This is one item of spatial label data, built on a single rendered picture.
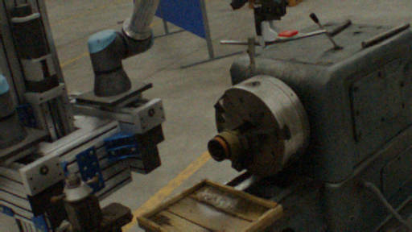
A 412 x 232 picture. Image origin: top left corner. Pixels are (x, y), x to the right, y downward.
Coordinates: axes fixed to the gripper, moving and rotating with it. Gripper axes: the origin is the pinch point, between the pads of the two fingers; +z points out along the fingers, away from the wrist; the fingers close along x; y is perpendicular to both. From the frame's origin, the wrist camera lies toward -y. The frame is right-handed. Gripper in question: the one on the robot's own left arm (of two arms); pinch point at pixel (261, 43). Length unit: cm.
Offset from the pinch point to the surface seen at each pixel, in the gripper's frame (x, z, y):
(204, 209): -20, 49, -17
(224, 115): -6.7, 21.9, -12.1
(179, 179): 149, 155, -112
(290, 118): -5.6, 21.8, 9.3
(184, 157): 183, 158, -123
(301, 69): 9.0, 11.6, 9.8
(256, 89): -3.4, 13.6, -1.9
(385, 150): 26, 49, 36
